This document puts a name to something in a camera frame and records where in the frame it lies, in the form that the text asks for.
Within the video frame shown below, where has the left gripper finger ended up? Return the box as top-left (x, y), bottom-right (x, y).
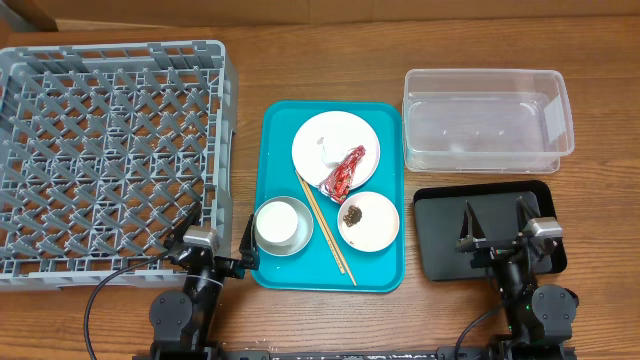
top-left (163, 202), bottom-right (202, 250)
top-left (239, 214), bottom-right (259, 270)

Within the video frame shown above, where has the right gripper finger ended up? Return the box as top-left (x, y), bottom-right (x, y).
top-left (516, 197), bottom-right (539, 235)
top-left (459, 202), bottom-right (486, 241)

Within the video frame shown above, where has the small pink bowl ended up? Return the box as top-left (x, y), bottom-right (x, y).
top-left (337, 192), bottom-right (400, 253)

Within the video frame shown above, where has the red snack wrapper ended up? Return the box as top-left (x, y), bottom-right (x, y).
top-left (318, 145), bottom-right (366, 204)

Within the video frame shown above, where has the brown food piece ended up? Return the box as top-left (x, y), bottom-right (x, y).
top-left (342, 205), bottom-right (362, 227)

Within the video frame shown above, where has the white napkin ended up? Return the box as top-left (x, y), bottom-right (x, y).
top-left (317, 136), bottom-right (349, 168)

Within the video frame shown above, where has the white paper cup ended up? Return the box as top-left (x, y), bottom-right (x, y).
top-left (256, 200), bottom-right (298, 246)

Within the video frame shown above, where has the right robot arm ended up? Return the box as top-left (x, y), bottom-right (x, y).
top-left (452, 198), bottom-right (579, 360)

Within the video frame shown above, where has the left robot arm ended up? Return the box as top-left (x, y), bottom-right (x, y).
top-left (149, 203), bottom-right (260, 360)

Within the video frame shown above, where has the grey dishwasher rack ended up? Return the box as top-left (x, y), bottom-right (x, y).
top-left (1, 40), bottom-right (238, 291)

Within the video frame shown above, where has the black tray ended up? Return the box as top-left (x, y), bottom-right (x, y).
top-left (413, 180), bottom-right (556, 282)

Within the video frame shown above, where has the teal serving tray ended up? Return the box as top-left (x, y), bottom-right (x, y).
top-left (253, 101), bottom-right (405, 293)

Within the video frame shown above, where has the wooden chopstick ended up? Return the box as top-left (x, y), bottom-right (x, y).
top-left (295, 172), bottom-right (346, 274)
top-left (315, 198), bottom-right (357, 286)

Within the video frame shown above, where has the clear plastic bin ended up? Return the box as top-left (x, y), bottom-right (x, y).
top-left (402, 69), bottom-right (575, 174)

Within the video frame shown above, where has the large pink plate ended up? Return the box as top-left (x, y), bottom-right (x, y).
top-left (292, 111), bottom-right (380, 189)

